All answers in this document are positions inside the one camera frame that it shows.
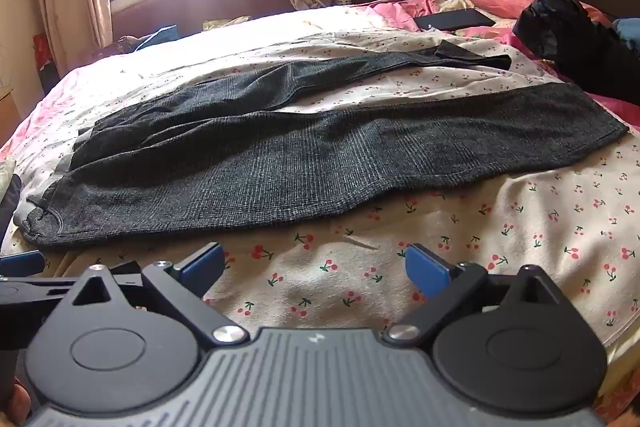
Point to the black tablet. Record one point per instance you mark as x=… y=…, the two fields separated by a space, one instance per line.
x=455 y=20

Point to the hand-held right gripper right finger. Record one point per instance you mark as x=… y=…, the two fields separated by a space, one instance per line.
x=425 y=268

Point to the pink cartoon print bedsheet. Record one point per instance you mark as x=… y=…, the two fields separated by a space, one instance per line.
x=45 y=112

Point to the yellow-green cloth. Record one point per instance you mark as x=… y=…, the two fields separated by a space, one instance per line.
x=219 y=24

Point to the cherry print white sheet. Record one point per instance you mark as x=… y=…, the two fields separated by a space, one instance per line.
x=500 y=232

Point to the blue jacket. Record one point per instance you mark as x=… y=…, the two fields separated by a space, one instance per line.
x=165 y=33

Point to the dark grey plaid pants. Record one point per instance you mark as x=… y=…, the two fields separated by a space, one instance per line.
x=300 y=157

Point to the blue cloth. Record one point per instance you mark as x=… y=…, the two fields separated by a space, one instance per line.
x=629 y=31

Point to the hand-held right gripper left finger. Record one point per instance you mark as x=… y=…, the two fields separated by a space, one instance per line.
x=202 y=266

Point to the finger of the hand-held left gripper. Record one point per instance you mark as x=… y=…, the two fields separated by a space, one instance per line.
x=20 y=263

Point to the black crumpled cloth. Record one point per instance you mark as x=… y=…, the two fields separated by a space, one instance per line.
x=560 y=32

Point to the dark brown bag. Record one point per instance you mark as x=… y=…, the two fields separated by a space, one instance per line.
x=131 y=41

